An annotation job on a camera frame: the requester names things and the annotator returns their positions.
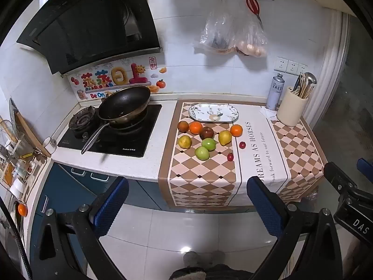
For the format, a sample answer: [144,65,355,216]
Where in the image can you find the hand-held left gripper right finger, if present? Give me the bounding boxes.
[247,176,350,280]

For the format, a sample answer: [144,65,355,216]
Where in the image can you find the bundle of chopsticks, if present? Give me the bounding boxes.
[291,72,309,100]

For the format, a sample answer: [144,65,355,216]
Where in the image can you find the wooden cutting board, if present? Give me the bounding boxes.
[14,111,51,158]

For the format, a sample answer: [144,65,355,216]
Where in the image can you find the dish rack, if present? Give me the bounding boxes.
[0,117,48,205]

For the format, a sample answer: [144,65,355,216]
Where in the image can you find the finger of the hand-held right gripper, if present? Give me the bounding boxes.
[357,158,373,176]
[323,161,358,194]

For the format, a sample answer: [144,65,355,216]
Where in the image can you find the gas burner ring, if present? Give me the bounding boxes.
[68,106,98,132]

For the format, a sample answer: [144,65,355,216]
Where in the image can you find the metal ladle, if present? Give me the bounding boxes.
[303,72,318,94]

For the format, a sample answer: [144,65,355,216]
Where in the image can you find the plastic bag with onions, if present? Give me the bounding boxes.
[233,12,268,58]

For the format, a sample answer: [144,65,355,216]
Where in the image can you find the silver spray bottle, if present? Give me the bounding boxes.
[266,73,285,111]

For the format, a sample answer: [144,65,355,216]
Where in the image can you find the cream utensil holder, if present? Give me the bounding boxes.
[276,86,309,127]

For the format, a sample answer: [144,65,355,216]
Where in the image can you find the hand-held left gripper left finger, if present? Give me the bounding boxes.
[31,176,129,280]

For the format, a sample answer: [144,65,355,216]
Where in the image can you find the white tissue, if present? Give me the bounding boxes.
[259,106,277,120]

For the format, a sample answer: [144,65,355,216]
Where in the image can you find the black range hood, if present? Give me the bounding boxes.
[16,0,162,75]

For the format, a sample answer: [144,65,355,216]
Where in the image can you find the white cup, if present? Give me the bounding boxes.
[43,137,57,155]

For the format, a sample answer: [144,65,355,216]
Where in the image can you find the white door frame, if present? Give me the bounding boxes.
[306,9,350,129]

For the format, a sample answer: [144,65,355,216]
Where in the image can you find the red handled scissors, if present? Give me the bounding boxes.
[245,0,264,30]

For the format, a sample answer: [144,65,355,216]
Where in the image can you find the person's dark clothing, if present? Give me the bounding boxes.
[169,264,254,280]

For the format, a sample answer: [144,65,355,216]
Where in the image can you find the plastic bag with dark contents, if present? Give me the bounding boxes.
[194,3,238,54]

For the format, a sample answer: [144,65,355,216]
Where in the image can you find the black glass gas stove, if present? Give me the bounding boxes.
[57,103,162,158]

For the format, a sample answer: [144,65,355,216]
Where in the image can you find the black wok with metal handle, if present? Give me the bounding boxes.
[81,85,151,154]

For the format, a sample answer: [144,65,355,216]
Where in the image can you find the blue kitchen cabinet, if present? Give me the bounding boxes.
[29,162,175,269]

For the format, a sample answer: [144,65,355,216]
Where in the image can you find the person's foot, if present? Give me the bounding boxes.
[183,251,204,269]
[210,251,226,266]

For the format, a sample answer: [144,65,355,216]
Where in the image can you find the patterned oval plate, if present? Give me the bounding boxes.
[188,103,239,123]

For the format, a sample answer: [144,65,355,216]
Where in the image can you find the colourful wall sticker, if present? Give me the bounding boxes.
[69,57,167,101]

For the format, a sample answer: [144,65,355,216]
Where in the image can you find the checkered table runner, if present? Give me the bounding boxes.
[158,99,325,212]

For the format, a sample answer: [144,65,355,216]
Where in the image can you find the large dark red tomato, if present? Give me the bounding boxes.
[200,126,215,140]

